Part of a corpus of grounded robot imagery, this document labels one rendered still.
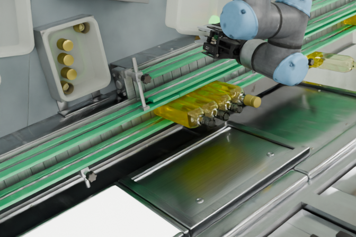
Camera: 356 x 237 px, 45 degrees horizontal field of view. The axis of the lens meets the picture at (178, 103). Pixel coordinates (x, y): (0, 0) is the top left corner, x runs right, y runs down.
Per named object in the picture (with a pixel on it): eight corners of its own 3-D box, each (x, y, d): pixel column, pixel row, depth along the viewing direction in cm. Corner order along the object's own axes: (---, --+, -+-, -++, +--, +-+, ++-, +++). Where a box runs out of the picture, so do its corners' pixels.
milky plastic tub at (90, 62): (51, 98, 135) (63, 104, 128) (29, 28, 126) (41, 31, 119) (99, 79, 144) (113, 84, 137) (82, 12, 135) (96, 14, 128)
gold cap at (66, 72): (59, 69, 133) (64, 71, 129) (69, 65, 134) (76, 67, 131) (62, 79, 134) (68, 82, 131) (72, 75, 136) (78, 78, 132)
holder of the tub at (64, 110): (56, 113, 137) (67, 119, 131) (29, 28, 127) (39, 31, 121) (103, 93, 146) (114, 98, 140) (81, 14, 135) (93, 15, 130)
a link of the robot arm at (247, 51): (276, 42, 103) (268, 74, 106) (262, 37, 106) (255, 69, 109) (255, 41, 99) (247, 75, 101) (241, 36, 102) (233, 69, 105)
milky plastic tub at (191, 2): (161, -35, 116) (181, -36, 110) (221, -22, 130) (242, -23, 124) (156, 31, 119) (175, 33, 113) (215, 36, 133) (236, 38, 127)
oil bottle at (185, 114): (154, 115, 145) (195, 131, 129) (150, 99, 143) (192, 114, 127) (167, 108, 148) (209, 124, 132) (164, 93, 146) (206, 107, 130)
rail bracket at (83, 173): (70, 180, 131) (91, 197, 121) (64, 161, 129) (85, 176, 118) (82, 174, 133) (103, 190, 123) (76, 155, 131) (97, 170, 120)
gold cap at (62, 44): (54, 40, 130) (61, 42, 126) (65, 36, 132) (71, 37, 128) (58, 51, 131) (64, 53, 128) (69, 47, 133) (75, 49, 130)
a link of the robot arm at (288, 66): (316, 51, 95) (306, 87, 98) (277, 38, 103) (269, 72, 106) (292, 52, 90) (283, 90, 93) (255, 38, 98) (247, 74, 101)
